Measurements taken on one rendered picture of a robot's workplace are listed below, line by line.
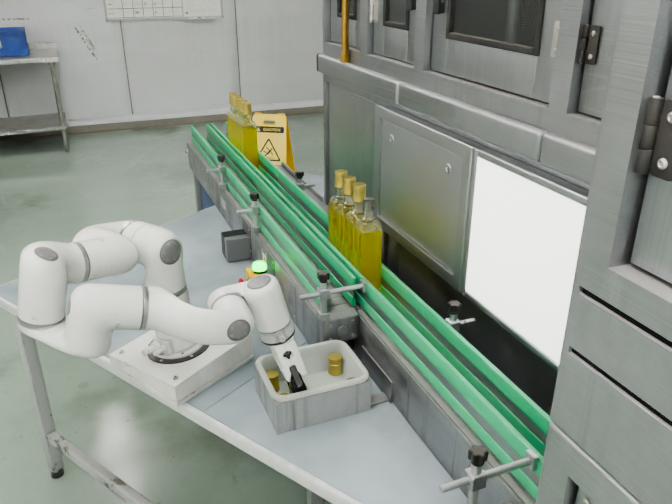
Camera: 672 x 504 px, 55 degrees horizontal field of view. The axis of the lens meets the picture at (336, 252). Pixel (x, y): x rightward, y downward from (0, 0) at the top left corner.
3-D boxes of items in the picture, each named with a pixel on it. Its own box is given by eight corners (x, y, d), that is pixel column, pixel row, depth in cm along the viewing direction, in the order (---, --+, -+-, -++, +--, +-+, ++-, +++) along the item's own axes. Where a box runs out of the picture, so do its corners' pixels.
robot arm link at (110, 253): (90, 289, 130) (50, 271, 140) (185, 267, 149) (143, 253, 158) (89, 243, 128) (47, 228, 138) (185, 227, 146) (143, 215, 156)
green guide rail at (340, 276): (355, 305, 160) (356, 277, 157) (352, 306, 160) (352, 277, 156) (209, 139, 308) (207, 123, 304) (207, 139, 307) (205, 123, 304)
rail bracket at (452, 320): (476, 355, 141) (481, 302, 136) (449, 362, 139) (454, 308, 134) (466, 346, 145) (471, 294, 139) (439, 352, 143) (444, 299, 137)
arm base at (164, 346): (166, 372, 148) (152, 315, 141) (132, 356, 155) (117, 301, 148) (215, 340, 159) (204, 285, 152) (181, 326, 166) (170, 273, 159)
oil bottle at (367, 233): (380, 296, 165) (383, 219, 156) (360, 300, 163) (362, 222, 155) (372, 287, 170) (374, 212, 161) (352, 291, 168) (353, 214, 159)
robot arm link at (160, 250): (165, 305, 144) (150, 241, 138) (130, 291, 152) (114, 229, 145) (198, 287, 151) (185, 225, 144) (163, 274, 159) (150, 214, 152)
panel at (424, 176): (608, 399, 111) (648, 215, 97) (594, 403, 110) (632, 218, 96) (381, 220, 187) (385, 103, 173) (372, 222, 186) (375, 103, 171)
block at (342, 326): (360, 339, 159) (360, 315, 156) (324, 347, 156) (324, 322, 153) (354, 332, 162) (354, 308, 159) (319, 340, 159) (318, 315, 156)
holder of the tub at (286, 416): (392, 404, 146) (394, 375, 143) (277, 434, 137) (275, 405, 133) (361, 364, 160) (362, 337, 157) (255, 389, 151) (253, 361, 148)
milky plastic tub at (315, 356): (372, 408, 144) (373, 376, 140) (276, 434, 136) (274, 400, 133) (342, 367, 158) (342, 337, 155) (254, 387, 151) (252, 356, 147)
